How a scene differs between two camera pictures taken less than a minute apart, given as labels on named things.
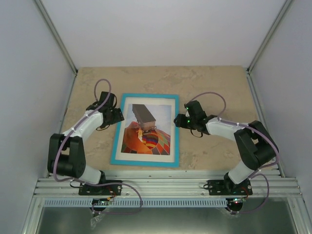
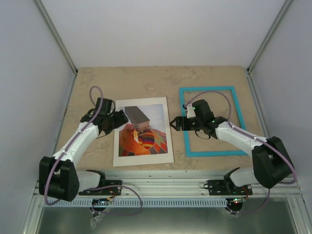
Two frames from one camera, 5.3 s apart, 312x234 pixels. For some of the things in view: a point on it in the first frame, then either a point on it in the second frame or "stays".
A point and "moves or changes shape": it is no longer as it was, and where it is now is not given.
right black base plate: x=228 y=187 stays
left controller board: x=97 y=201 stays
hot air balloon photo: x=147 y=129 moves or changes shape
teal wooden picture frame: x=150 y=164 -> x=239 y=151
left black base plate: x=86 y=189 stays
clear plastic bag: x=93 y=220 stays
